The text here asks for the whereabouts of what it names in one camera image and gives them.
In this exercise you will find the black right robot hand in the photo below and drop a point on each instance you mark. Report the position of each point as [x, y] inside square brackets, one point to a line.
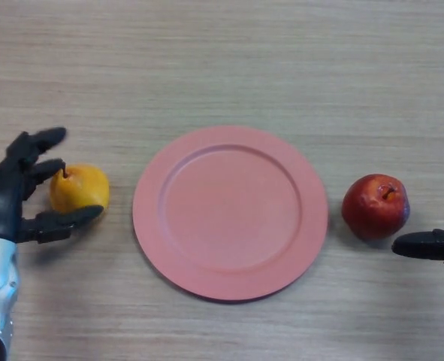
[428, 246]

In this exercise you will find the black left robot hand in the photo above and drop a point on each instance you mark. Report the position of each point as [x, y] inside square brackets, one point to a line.
[2, 203]

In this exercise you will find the yellow pear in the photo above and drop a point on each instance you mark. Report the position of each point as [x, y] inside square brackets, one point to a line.
[82, 188]

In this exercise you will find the pink round plate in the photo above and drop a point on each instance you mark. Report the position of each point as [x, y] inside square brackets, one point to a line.
[230, 213]

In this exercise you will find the red apple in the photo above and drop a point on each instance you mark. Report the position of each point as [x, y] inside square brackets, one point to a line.
[375, 207]

